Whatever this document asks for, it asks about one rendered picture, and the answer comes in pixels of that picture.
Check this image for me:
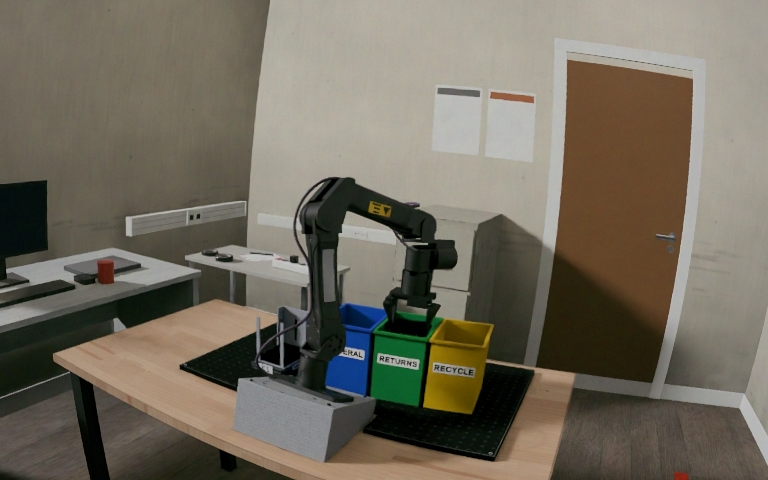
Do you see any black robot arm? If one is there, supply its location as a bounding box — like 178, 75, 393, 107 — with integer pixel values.
269, 177, 458, 403

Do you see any green bin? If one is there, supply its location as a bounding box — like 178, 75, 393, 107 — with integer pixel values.
370, 311, 443, 406

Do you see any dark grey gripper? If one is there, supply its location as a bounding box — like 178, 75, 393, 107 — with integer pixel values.
383, 269, 441, 336

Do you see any blue open-top bin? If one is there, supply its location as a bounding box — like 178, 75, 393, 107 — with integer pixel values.
325, 303, 387, 396

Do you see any yellow open-top bin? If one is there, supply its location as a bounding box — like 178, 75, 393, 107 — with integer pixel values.
423, 318, 494, 414

